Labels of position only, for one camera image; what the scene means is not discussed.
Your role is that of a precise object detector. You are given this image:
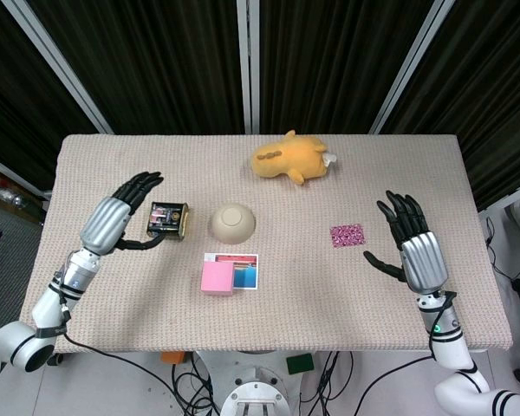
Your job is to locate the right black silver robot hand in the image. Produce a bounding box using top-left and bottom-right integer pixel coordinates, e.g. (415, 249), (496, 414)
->
(362, 189), (451, 294)

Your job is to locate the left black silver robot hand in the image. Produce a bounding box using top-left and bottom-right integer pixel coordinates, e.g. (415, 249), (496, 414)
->
(77, 171), (169, 257)

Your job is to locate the purple patterned card pile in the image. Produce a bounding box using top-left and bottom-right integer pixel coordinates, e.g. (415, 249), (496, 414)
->
(330, 223), (366, 249)

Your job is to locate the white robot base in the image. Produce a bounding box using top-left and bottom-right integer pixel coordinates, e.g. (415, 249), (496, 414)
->
(197, 349), (313, 416)

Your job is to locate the black luncheon meat can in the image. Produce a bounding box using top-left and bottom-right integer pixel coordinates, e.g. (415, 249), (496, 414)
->
(145, 201), (191, 241)

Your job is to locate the beige waffle tablecloth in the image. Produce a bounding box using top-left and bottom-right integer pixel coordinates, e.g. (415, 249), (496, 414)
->
(13, 133), (513, 353)

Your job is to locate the pink cube block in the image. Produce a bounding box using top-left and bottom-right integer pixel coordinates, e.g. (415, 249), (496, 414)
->
(200, 261), (236, 296)

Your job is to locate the beige upturned bowl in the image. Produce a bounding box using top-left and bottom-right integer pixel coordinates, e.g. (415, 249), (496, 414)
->
(210, 203), (257, 246)

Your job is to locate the red blue photo card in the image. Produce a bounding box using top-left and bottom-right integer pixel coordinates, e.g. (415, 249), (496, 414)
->
(204, 252), (260, 290)

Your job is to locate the green box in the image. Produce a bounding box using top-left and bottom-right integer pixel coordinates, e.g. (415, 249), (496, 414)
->
(285, 354), (315, 375)

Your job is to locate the orange plush toy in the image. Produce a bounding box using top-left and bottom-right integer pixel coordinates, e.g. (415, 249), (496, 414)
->
(250, 129), (338, 186)

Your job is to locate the black curtain panel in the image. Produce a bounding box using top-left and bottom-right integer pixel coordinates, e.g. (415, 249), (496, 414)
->
(25, 0), (246, 134)
(380, 0), (520, 209)
(0, 0), (101, 192)
(259, 0), (434, 134)

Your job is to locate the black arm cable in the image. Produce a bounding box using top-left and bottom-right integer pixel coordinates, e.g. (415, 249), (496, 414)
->
(363, 290), (458, 416)
(58, 298), (220, 416)

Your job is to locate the silver flexible duct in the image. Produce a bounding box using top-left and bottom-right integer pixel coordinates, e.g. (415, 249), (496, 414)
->
(0, 179), (44, 218)

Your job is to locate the white partition post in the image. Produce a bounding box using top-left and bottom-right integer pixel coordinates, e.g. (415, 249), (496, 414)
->
(478, 177), (520, 213)
(236, 0), (262, 134)
(11, 0), (114, 134)
(0, 149), (52, 201)
(369, 0), (451, 134)

